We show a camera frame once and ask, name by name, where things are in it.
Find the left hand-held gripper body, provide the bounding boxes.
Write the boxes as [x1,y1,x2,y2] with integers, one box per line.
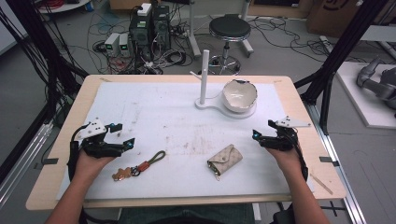
[68,117,125,159]

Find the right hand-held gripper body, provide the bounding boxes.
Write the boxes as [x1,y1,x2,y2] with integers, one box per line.
[260,116,312,152]

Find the person's left hand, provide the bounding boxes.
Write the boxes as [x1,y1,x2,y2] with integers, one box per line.
[74,150,117,184]

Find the person's right hand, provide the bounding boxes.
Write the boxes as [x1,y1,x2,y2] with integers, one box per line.
[265,146,307,176]

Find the beige key pouch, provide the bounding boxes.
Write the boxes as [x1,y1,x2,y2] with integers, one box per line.
[206,144,244,181]

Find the white ceramic bowl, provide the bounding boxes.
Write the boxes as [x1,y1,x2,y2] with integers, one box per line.
[221,78,259,114]

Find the white table mat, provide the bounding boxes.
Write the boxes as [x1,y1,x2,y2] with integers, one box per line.
[55,81,315,201]

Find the thin wooden stick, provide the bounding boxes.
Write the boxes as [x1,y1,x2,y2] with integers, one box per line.
[309,173,334,196]

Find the small white power unit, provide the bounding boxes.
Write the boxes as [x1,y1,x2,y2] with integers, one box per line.
[104,32,120,57]
[119,33,132,58]

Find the white stand with pole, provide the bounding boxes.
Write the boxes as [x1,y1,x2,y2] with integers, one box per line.
[190,49,258,119]

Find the white metal stand leg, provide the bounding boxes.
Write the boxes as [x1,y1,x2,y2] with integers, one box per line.
[238,0,255,59]
[186,0,203,59]

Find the white floor board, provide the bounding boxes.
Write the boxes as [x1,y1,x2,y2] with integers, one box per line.
[335,61,396,130]

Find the person's dark pants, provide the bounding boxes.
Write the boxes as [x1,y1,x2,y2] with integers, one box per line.
[118,203,256,224]

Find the white power strip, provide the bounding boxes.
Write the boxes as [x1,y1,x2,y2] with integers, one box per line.
[318,35,336,54]

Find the black computer tower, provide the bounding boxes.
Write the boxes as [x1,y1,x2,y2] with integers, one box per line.
[129,12,154,62]
[152,4,172,50]

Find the black round stool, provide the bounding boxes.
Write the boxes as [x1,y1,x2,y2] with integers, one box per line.
[207,13,252,76]

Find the white box on computer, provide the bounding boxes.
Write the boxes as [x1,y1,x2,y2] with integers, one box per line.
[136,3,152,17]

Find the cardboard box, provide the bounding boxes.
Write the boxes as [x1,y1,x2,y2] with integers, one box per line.
[306,0,375,39]

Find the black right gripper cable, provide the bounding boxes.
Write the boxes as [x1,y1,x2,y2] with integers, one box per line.
[288,130,310,183]

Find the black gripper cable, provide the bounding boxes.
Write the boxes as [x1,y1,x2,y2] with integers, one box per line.
[67,123,92,182]
[288,130,310,183]

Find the keychain with green loop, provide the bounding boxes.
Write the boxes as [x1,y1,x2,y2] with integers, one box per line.
[111,150,167,182]

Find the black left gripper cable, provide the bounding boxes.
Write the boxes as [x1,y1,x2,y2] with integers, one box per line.
[67,123,92,182]

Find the aluminium frame rail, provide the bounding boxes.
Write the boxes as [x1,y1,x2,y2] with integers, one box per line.
[304,102,369,224]
[0,120,54,207]

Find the tangle of floor cables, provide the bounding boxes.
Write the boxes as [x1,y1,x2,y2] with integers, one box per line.
[88,8,194,76]

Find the black metal frame post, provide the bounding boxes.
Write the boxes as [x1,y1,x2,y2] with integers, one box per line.
[293,0,390,135]

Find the black frame with cables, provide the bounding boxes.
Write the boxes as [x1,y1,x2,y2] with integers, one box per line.
[0,0,90,185]

